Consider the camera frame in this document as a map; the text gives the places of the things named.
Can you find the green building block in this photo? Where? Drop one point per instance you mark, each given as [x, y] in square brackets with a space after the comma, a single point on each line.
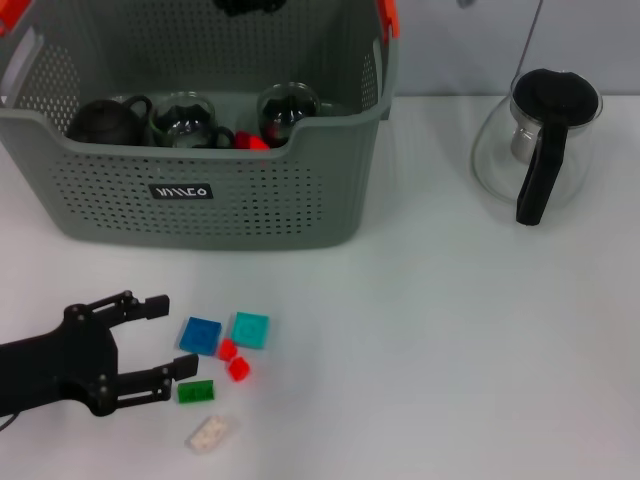
[196, 392]

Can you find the small red building block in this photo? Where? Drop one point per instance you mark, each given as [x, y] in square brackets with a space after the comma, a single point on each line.
[238, 370]
[227, 350]

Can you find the blue building block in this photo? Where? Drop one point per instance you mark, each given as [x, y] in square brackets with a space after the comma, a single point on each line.
[200, 336]

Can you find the black clay teapot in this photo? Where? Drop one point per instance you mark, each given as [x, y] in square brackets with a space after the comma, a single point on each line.
[100, 125]

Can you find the grey-green perforated storage bin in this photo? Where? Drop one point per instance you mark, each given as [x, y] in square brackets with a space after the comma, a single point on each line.
[250, 200]

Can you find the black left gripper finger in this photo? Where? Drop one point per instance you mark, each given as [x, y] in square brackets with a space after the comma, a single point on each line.
[155, 305]
[185, 364]

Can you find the translucent white building block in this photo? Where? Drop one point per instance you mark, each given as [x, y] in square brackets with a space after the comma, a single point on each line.
[211, 433]

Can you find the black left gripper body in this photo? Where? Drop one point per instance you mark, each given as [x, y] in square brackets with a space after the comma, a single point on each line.
[60, 360]

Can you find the dark red building block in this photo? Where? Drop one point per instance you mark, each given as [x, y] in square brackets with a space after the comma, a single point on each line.
[242, 139]

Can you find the teal building block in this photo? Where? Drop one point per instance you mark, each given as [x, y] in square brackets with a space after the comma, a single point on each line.
[250, 330]

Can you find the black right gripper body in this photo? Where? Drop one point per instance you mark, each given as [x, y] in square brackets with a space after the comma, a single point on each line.
[250, 6]

